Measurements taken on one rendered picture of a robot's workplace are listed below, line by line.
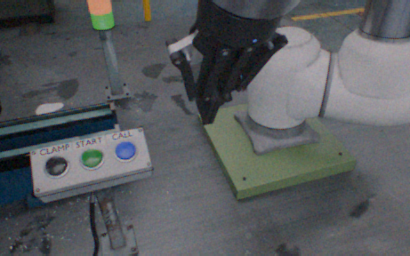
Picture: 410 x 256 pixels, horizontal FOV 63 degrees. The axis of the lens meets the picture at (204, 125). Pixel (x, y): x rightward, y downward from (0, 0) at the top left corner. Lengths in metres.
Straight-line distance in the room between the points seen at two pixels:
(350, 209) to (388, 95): 0.26
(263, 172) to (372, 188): 0.26
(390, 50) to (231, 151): 0.41
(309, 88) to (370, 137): 0.33
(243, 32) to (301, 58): 0.49
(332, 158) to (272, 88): 0.24
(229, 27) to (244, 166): 0.58
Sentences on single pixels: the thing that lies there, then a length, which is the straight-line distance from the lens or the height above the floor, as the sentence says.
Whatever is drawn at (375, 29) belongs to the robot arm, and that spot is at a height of 1.15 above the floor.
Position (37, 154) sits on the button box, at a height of 1.08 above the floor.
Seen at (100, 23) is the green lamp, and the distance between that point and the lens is 1.01.
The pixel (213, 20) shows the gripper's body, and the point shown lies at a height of 1.32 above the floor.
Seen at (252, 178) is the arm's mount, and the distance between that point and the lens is 0.80.
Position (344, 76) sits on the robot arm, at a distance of 0.78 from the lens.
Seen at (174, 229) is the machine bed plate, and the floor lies 0.80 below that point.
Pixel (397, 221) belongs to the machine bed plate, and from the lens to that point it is 0.87.
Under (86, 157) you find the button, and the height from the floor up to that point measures 1.07.
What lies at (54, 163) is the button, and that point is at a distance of 0.54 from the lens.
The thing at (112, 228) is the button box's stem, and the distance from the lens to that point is 0.68.
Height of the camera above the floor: 1.43
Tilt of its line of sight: 40 degrees down
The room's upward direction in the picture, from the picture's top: straight up
